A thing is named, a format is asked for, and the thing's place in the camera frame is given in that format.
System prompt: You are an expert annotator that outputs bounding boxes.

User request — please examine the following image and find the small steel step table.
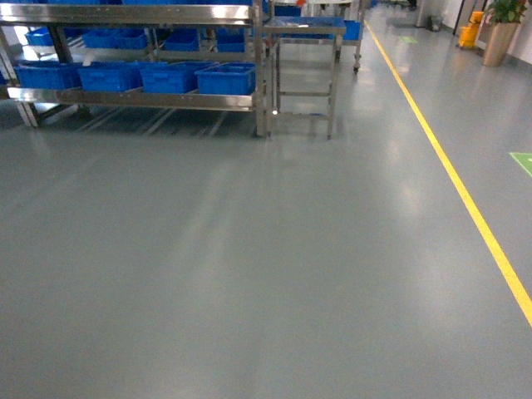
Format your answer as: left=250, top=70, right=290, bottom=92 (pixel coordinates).
left=263, top=16, right=346, bottom=139

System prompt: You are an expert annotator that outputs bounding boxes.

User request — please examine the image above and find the tall beige planter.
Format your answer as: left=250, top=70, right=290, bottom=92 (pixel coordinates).
left=482, top=0, right=531, bottom=67

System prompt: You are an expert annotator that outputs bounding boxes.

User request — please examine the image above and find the yellow mop bucket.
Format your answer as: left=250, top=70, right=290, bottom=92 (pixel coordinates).
left=457, top=11, right=484, bottom=49

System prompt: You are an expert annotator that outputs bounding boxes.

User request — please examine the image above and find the stainless steel shelf rack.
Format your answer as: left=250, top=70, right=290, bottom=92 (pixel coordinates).
left=1, top=1, right=267, bottom=137

